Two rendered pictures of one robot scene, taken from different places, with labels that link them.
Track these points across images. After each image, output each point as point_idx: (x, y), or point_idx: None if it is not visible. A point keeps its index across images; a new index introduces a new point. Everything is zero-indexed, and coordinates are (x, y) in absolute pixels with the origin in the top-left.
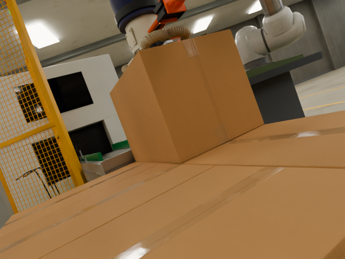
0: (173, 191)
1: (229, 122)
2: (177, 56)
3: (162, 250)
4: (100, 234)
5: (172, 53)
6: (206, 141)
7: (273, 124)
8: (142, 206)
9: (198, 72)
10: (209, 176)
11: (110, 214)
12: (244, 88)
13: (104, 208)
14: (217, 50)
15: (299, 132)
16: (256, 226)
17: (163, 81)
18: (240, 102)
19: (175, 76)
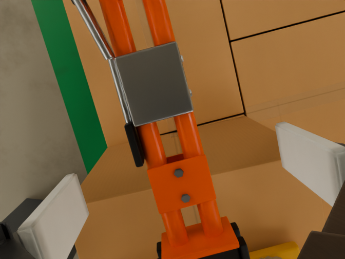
0: (283, 15)
1: (161, 139)
2: (225, 160)
3: None
4: None
5: (236, 161)
6: (206, 127)
7: (112, 117)
8: (310, 11)
9: None
10: (249, 15)
11: (336, 32)
12: (111, 160)
13: (340, 57)
14: (126, 180)
15: (142, 26)
16: None
17: (261, 141)
18: (130, 151)
19: (237, 147)
